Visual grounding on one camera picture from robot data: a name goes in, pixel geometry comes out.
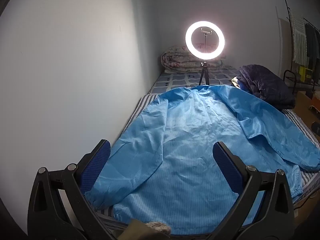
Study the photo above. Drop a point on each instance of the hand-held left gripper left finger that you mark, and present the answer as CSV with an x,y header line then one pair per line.
x,y
96,165

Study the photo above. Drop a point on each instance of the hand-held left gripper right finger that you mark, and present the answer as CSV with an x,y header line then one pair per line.
x,y
226,167

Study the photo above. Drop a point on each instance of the light blue work coat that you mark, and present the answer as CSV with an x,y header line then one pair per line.
x,y
180,130

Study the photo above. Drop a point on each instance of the black clothes rack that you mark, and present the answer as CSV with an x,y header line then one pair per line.
x,y
294,79

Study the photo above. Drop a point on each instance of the person's left hand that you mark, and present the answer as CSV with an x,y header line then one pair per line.
x,y
157,227

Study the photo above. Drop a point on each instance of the blue white striped blanket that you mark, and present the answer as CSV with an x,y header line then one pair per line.
x,y
297,122

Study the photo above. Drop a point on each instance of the dark navy down jacket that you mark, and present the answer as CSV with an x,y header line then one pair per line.
x,y
265,85

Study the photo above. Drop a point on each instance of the blue checked bed sheet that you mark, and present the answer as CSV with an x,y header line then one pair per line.
x,y
175,78

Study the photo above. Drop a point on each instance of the folded floral quilt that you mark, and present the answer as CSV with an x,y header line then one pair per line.
x,y
175,60

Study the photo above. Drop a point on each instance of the yellow box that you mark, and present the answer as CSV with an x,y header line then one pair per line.
x,y
305,73

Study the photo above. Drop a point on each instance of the white leaning board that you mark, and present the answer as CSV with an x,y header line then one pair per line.
x,y
283,35

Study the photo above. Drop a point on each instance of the striped hanging towel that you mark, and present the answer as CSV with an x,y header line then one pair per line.
x,y
300,42

